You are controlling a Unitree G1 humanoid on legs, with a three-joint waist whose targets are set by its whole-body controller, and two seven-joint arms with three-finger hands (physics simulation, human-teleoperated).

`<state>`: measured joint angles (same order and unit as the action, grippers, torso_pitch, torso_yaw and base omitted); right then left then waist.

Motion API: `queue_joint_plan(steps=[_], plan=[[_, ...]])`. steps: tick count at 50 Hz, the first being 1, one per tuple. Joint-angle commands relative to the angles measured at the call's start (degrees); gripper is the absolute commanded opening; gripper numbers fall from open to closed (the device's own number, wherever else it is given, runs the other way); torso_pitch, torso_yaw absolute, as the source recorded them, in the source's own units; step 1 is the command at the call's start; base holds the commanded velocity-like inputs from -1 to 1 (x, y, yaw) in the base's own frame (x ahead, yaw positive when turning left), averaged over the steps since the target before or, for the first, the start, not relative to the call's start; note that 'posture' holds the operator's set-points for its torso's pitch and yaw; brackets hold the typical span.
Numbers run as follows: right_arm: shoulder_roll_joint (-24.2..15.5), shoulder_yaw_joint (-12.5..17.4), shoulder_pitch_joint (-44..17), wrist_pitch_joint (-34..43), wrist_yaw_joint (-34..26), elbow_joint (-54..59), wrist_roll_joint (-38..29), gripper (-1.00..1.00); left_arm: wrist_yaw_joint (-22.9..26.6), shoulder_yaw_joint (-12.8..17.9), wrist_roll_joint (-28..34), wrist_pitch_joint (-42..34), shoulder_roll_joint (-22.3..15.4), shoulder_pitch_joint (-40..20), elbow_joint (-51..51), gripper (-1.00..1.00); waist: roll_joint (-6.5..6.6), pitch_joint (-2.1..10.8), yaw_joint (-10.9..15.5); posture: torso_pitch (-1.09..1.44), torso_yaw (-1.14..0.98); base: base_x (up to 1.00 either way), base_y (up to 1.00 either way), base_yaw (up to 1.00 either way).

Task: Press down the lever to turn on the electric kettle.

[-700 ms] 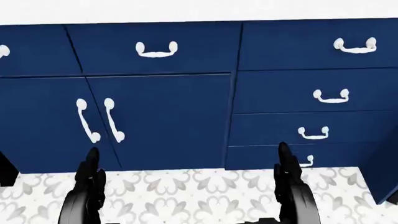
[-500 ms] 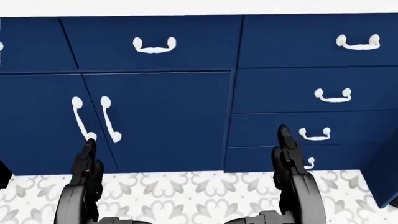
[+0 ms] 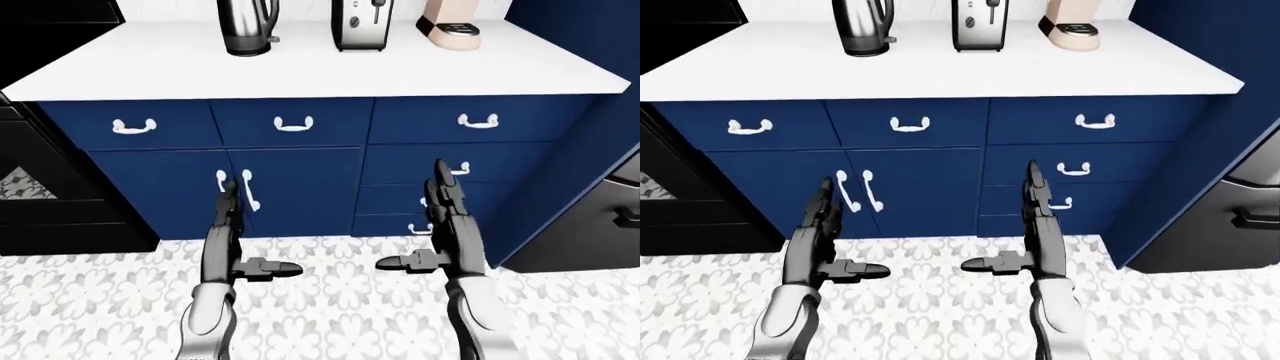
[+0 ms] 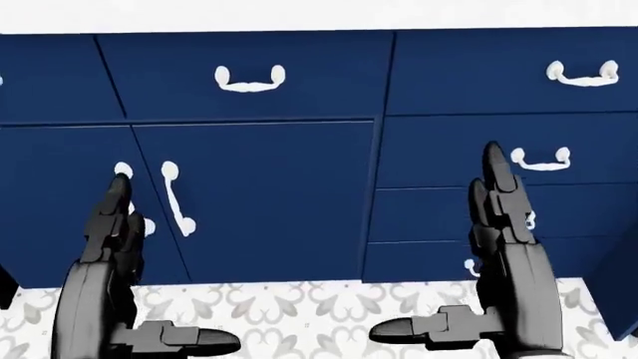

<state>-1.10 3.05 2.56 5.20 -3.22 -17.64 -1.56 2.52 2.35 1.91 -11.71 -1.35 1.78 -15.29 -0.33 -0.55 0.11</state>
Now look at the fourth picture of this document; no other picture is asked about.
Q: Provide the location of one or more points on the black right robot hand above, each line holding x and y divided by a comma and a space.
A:
523, 291

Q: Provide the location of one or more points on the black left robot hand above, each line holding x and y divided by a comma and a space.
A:
85, 299

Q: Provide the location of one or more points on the blue cabinet door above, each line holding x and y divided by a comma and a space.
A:
50, 194
279, 202

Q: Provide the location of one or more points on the wide blue drawer front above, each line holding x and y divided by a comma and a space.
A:
319, 75
473, 71

